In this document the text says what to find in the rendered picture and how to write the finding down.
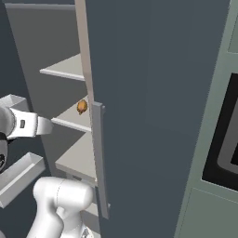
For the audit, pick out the grey fridge shelf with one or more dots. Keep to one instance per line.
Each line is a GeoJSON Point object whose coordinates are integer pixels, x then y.
{"type": "Point", "coordinates": [66, 68]}
{"type": "Point", "coordinates": [72, 119]}
{"type": "Point", "coordinates": [77, 161]}

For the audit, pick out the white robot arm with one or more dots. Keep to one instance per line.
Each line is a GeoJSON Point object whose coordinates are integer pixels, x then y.
{"type": "Point", "coordinates": [59, 198]}

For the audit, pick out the grey fridge interior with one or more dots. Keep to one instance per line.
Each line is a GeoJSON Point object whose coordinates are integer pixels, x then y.
{"type": "Point", "coordinates": [46, 37]}

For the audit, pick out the grey door bin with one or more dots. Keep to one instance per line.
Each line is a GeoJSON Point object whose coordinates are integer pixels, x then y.
{"type": "Point", "coordinates": [21, 176]}
{"type": "Point", "coordinates": [14, 99]}

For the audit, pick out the dark grey open fridge door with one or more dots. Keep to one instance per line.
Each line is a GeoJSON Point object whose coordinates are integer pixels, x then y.
{"type": "Point", "coordinates": [9, 62]}

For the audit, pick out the brown chicken drumstick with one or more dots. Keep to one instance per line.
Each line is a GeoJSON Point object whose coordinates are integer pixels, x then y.
{"type": "Point", "coordinates": [81, 106]}

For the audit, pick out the pale green cabinet column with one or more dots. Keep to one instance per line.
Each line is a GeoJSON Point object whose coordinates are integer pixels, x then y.
{"type": "Point", "coordinates": [204, 214]}

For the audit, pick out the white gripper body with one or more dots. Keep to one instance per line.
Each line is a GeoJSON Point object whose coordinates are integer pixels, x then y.
{"type": "Point", "coordinates": [44, 126]}

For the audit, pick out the black built-in oven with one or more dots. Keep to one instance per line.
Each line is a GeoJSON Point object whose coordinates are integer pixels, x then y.
{"type": "Point", "coordinates": [221, 139]}

